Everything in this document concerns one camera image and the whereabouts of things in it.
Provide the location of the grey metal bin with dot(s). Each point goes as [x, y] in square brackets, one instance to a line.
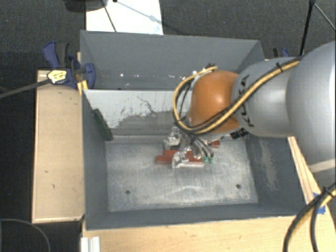
[147, 182]

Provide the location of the dark green flat block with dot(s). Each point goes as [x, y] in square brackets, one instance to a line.
[103, 125]

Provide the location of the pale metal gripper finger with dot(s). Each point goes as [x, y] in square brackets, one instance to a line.
[180, 160]
[172, 140]

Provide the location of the red-brown flat block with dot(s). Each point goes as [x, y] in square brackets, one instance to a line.
[164, 159]

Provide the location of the pale wood flat board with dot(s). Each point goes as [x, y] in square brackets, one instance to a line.
[59, 151]

